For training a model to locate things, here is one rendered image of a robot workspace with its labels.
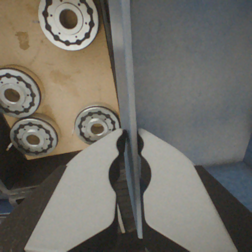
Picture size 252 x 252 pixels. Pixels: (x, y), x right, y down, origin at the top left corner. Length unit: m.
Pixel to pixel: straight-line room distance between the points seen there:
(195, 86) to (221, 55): 0.03
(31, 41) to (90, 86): 0.14
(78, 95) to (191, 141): 0.29
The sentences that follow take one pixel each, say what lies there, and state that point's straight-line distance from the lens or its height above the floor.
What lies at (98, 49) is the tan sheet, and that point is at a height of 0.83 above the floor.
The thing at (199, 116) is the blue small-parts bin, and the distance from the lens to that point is 0.20.
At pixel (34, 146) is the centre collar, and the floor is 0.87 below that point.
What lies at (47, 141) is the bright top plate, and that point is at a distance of 0.46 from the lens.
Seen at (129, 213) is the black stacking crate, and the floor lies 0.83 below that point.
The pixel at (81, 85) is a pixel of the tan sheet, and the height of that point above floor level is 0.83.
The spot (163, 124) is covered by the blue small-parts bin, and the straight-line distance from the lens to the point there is 0.19.
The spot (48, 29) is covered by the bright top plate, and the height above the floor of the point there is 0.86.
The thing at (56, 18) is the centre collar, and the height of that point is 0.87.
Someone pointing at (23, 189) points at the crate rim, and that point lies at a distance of 0.47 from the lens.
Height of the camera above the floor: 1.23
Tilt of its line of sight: 60 degrees down
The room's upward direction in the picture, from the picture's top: 167 degrees clockwise
